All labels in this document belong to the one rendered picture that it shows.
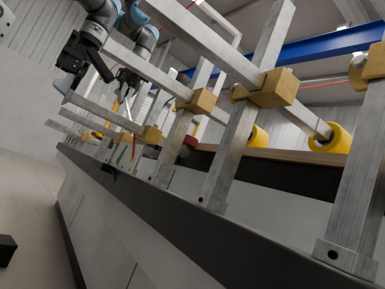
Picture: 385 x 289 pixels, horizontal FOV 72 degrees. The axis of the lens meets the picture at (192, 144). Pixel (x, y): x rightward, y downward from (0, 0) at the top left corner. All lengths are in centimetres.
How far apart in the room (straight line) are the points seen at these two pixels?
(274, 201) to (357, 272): 38
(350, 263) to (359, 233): 3
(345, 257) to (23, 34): 865
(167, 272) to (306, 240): 28
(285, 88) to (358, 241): 27
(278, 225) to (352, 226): 34
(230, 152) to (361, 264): 27
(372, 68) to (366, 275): 23
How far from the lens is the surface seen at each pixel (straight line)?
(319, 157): 63
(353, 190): 34
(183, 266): 53
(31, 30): 878
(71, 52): 86
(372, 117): 37
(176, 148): 72
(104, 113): 87
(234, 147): 50
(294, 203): 64
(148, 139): 87
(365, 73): 39
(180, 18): 43
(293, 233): 63
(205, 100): 68
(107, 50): 64
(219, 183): 49
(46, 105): 850
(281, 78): 49
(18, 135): 846
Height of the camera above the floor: 72
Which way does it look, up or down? 10 degrees up
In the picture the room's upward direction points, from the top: 22 degrees clockwise
